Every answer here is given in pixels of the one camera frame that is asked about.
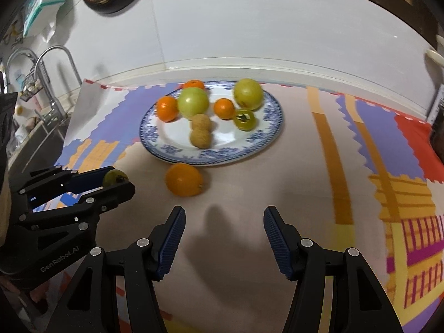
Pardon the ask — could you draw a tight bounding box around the small yellow-green fruit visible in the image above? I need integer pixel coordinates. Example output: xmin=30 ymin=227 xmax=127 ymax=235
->
xmin=102 ymin=169 xmax=129 ymax=188

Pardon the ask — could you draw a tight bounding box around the brown kiwi fruit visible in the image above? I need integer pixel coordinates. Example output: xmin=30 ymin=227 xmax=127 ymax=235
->
xmin=190 ymin=128 xmax=212 ymax=150
xmin=190 ymin=113 xmax=212 ymax=132

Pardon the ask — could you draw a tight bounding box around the green apple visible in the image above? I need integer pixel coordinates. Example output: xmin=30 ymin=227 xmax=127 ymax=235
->
xmin=177 ymin=87 xmax=209 ymax=120

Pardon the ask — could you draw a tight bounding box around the small orange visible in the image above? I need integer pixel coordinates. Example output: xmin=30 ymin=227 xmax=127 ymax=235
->
xmin=213 ymin=98 xmax=236 ymax=120

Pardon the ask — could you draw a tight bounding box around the small green tomato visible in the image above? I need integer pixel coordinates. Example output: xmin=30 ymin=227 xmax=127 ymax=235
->
xmin=233 ymin=109 xmax=257 ymax=132

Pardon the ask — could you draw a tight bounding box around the large yellow-green apple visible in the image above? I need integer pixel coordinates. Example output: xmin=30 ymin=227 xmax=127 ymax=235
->
xmin=233 ymin=78 xmax=263 ymax=110

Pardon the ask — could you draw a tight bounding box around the steel kitchen sink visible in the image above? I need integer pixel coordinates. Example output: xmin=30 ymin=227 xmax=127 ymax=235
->
xmin=8 ymin=117 xmax=71 ymax=177

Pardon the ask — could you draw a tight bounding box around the chrome pull-down faucet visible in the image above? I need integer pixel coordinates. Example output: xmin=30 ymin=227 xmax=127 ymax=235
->
xmin=1 ymin=47 xmax=67 ymax=125

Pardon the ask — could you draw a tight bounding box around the colourful patterned table cloth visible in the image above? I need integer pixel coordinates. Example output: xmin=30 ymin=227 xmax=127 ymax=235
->
xmin=59 ymin=82 xmax=443 ymax=332

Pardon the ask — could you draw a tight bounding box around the blue rimmed white plate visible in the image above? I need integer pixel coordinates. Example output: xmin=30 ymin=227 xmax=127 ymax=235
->
xmin=139 ymin=81 xmax=284 ymax=166

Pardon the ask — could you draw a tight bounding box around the thin curved steel faucet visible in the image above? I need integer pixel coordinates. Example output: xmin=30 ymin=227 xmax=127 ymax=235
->
xmin=36 ymin=44 xmax=83 ymax=91

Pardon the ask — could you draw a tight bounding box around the teal white cardboard box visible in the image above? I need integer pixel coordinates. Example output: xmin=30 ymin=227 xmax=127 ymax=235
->
xmin=23 ymin=0 xmax=65 ymax=42

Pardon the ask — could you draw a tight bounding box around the wire basket on faucet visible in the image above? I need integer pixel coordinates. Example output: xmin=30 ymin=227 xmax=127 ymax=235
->
xmin=20 ymin=70 xmax=43 ymax=102

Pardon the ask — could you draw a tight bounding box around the white handled pot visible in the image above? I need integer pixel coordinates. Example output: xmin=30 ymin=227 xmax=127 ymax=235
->
xmin=425 ymin=35 xmax=444 ymax=68

